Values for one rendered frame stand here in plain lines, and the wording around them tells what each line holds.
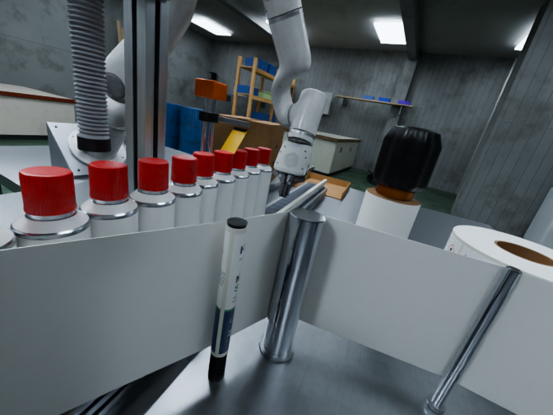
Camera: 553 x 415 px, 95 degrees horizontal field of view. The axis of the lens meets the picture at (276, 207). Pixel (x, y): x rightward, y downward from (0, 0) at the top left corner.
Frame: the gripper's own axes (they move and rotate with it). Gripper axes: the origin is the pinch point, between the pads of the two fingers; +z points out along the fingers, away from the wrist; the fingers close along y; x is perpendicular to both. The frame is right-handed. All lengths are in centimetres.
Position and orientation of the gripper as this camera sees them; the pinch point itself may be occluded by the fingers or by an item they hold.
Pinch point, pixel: (284, 190)
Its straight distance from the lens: 80.2
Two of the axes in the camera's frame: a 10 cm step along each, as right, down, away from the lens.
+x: 3.0, 0.8, 9.5
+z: -3.0, 9.5, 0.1
